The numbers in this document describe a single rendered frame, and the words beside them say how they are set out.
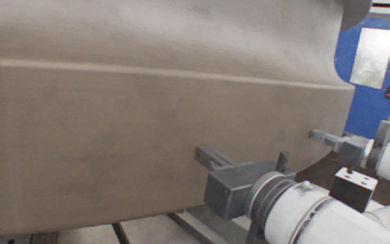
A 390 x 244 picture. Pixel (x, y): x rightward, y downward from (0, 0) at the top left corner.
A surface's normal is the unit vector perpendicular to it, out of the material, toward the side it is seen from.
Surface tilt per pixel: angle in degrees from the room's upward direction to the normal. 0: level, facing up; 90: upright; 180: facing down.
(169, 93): 90
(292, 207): 45
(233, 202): 90
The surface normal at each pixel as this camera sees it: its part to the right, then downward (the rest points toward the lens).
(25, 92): 0.43, 0.30
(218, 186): -0.84, 0.03
